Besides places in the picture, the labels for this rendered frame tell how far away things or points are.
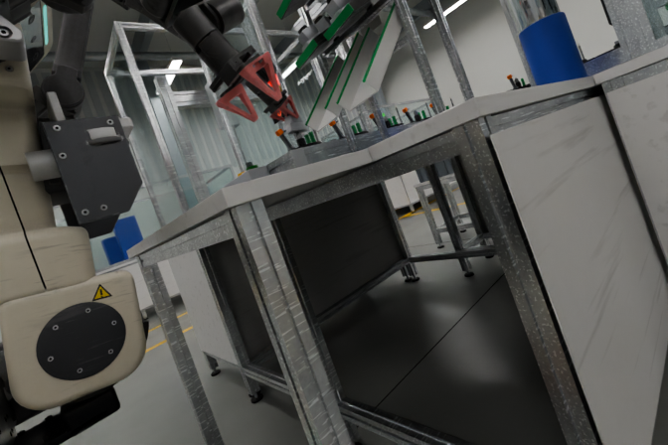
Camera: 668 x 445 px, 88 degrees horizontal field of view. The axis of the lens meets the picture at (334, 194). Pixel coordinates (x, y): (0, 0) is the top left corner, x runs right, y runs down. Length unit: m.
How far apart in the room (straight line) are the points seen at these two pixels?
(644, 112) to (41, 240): 1.34
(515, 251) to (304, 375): 0.37
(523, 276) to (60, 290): 0.68
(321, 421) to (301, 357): 0.10
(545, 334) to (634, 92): 0.78
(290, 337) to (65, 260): 0.35
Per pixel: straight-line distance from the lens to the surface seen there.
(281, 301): 0.54
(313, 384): 0.59
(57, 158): 0.65
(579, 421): 0.73
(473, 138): 0.57
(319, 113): 1.07
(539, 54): 1.55
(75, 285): 0.64
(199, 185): 2.19
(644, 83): 1.24
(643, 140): 1.26
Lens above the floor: 0.80
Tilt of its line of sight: level
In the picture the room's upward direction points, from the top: 20 degrees counter-clockwise
